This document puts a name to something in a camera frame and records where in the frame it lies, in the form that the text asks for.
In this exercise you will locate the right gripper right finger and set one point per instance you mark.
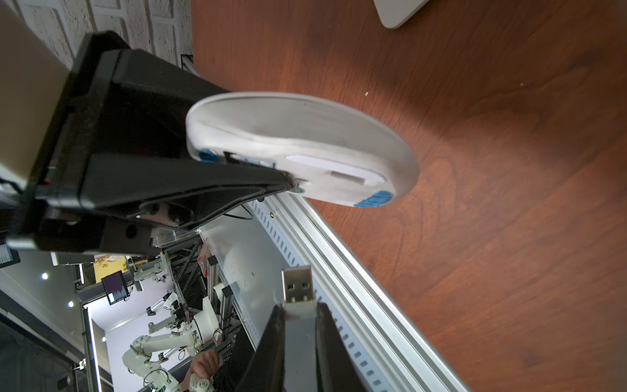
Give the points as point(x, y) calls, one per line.
point(335, 369)

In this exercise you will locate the white wireless mouse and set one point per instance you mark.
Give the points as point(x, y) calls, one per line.
point(335, 154)

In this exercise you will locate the silver usb mouse receiver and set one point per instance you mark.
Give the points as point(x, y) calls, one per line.
point(300, 306)

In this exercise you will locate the perforated white cable duct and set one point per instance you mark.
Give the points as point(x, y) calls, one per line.
point(368, 371)

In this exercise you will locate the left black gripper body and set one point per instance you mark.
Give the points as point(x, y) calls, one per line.
point(49, 217)

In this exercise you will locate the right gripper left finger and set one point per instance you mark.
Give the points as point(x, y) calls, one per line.
point(266, 370)

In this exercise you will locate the aluminium front rail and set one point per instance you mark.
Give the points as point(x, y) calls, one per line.
point(389, 352)

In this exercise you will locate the silver laptop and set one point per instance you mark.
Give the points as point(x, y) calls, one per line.
point(394, 13)

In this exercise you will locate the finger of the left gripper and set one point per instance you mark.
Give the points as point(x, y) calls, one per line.
point(136, 104)
point(127, 187)

